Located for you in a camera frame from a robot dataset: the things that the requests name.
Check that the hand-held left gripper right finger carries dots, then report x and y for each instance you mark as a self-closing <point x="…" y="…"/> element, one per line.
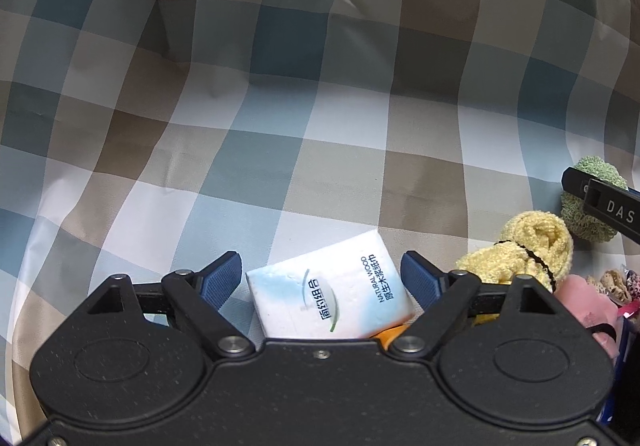
<point x="420" y="277"/>

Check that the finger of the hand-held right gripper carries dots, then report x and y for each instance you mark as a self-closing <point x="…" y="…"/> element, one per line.
<point x="575" y="178"/>
<point x="612" y="208"/>

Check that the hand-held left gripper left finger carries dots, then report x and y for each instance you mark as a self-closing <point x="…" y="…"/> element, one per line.
<point x="222" y="277"/>

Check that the green towel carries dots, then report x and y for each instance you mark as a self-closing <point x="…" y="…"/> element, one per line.
<point x="582" y="222"/>

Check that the orange and navy cloth bundle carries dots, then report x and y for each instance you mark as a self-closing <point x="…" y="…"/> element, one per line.
<point x="391" y="333"/>

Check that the white tissue packet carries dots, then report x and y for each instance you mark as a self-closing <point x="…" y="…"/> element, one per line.
<point x="325" y="291"/>

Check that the pink plush cloth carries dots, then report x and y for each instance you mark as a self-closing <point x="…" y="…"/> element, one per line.
<point x="585" y="301"/>

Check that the yellow rolled towel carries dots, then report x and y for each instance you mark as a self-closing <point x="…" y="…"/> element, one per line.
<point x="530" y="236"/>

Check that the floral patterned cloth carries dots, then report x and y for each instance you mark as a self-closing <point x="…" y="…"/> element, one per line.
<point x="617" y="283"/>

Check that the checked tablecloth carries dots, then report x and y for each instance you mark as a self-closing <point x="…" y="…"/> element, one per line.
<point x="280" y="75"/>

